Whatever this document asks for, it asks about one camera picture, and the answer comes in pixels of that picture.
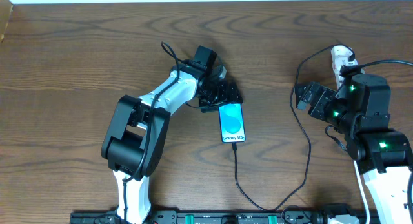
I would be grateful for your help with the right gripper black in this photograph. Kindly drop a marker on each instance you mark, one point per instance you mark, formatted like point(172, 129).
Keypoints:
point(313, 99)

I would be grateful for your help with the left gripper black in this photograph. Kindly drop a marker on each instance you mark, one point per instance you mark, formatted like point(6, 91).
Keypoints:
point(230, 95)

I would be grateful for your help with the blue Galaxy smartphone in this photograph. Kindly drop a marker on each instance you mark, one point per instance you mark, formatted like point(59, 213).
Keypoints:
point(231, 123)

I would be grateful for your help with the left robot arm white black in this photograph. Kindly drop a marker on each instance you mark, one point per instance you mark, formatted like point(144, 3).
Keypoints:
point(135, 139)

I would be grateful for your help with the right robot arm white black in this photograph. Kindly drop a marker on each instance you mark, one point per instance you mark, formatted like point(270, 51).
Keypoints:
point(359, 110)

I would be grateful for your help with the white charger adapter plug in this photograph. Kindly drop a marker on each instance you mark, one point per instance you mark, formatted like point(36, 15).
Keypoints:
point(342, 55)

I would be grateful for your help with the white power strip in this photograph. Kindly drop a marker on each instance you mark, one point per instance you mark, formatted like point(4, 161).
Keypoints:
point(337, 74)

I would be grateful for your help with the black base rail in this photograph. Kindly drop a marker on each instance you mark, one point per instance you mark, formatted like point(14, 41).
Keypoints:
point(331, 213)

